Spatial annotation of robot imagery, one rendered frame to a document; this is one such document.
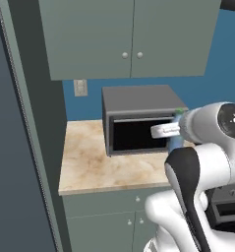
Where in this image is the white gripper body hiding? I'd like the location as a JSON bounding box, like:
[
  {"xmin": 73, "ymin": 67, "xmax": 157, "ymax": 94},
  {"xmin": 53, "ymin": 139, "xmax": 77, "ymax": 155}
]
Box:
[{"xmin": 149, "ymin": 122, "xmax": 182, "ymax": 140}]

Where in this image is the beige wall socket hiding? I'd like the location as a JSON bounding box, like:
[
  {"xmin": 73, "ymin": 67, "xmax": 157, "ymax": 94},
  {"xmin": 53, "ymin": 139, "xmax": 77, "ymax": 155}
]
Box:
[{"xmin": 73, "ymin": 79, "xmax": 88, "ymax": 97}]

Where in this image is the blue water bottle green cap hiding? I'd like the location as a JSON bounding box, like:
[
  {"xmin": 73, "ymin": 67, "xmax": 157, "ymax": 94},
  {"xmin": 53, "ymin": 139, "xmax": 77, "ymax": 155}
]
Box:
[{"xmin": 167, "ymin": 107, "xmax": 186, "ymax": 155}]

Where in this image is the dark grey microwave oven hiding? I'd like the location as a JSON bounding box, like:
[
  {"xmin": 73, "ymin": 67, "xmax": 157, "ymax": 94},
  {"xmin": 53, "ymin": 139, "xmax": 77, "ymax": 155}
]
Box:
[{"xmin": 101, "ymin": 84, "xmax": 190, "ymax": 158}]

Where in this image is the grey-green drawer front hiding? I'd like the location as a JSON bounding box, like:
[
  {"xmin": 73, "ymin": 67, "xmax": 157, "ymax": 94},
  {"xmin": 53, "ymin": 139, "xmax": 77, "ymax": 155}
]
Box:
[{"xmin": 61, "ymin": 186, "xmax": 172, "ymax": 220}]

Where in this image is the dark extractor hood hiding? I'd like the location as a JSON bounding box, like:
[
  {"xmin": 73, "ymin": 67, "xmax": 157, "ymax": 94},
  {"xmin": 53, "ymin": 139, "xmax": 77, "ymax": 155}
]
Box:
[{"xmin": 219, "ymin": 0, "xmax": 235, "ymax": 14}]

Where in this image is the grey-green base cupboard door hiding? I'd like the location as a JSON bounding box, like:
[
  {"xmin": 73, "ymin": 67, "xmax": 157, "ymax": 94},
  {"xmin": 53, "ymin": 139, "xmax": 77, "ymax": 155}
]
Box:
[
  {"xmin": 132, "ymin": 210, "xmax": 160, "ymax": 252},
  {"xmin": 65, "ymin": 212, "xmax": 137, "ymax": 252}
]

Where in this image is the grey-green wall cupboard door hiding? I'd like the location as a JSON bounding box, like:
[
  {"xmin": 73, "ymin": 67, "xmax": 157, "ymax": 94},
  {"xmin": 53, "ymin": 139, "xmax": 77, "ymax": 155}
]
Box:
[
  {"xmin": 130, "ymin": 0, "xmax": 223, "ymax": 79},
  {"xmin": 37, "ymin": 0, "xmax": 136, "ymax": 82}
]

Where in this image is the dark grey-green fridge housing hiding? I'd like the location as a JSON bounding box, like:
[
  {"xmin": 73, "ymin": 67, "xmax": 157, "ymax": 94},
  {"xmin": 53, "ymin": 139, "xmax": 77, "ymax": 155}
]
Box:
[{"xmin": 7, "ymin": 0, "xmax": 73, "ymax": 252}]

